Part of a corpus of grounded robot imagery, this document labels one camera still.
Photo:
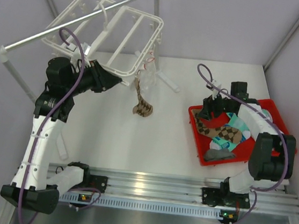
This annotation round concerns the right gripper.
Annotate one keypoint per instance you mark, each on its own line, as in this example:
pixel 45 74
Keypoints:
pixel 209 106

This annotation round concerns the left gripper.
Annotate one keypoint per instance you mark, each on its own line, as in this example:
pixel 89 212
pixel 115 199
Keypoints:
pixel 103 79

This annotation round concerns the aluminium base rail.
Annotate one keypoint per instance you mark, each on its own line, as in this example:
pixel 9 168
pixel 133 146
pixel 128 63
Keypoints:
pixel 169 195

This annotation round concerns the brown argyle sock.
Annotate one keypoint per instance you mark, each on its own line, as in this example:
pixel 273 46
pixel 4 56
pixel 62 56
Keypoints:
pixel 143 108
pixel 228 133

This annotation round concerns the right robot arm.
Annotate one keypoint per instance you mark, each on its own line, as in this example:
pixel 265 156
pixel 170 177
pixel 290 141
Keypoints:
pixel 272 158

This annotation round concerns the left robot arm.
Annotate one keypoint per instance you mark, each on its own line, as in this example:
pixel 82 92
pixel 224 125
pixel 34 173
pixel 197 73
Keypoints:
pixel 45 121

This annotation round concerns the metal drying rack stand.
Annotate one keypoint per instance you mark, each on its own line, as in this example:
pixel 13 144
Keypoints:
pixel 154 46

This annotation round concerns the red plastic tray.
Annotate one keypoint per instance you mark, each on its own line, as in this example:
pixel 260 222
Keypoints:
pixel 242 151

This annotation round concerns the teal white sock upper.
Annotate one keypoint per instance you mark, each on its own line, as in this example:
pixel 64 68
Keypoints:
pixel 237 123

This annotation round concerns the grey sock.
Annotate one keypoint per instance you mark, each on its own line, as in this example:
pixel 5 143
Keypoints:
pixel 217 155

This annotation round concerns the white clip drying hanger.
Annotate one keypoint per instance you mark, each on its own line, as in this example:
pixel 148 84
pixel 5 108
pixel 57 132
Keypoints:
pixel 115 47

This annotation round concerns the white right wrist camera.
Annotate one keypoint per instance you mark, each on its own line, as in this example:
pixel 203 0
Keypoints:
pixel 215 87

